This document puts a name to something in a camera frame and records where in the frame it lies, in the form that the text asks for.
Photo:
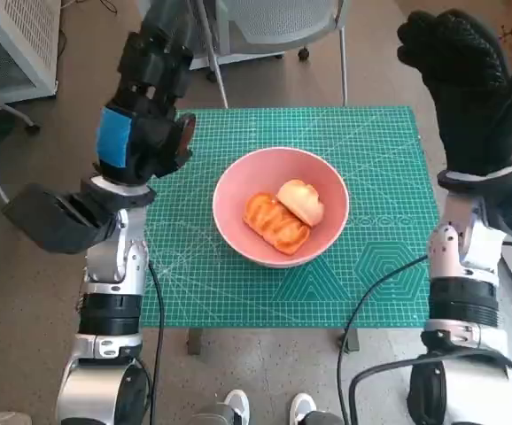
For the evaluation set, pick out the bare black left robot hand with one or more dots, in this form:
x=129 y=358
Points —
x=149 y=133

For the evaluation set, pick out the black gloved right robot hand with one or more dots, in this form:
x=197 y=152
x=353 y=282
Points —
x=473 y=102

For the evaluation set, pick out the pink bowl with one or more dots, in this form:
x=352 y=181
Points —
x=247 y=172

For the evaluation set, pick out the rectangular toy bread loaf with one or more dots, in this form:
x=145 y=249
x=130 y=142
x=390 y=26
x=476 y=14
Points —
x=269 y=221

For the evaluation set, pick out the round toy bread bun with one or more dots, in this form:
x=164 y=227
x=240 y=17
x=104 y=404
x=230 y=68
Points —
x=302 y=201

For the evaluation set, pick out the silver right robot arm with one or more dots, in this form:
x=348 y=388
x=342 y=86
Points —
x=444 y=257

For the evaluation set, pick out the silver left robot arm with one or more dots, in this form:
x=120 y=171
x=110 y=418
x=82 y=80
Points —
x=110 y=265

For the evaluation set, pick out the green cutting mat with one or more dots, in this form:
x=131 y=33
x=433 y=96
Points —
x=371 y=146

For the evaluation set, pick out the large white perforated cabinet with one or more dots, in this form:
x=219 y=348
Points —
x=17 y=40

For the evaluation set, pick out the grey mesh chair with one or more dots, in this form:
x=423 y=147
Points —
x=278 y=17

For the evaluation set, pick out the white shoe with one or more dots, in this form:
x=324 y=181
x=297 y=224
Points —
x=237 y=405
x=302 y=407

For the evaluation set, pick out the grey leg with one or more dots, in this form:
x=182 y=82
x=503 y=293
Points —
x=211 y=417
x=324 y=418

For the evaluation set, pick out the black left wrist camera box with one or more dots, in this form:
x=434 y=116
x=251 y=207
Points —
x=48 y=221

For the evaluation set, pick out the dark table leg bracket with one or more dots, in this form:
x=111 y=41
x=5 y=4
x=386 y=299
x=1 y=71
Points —
x=194 y=342
x=350 y=340

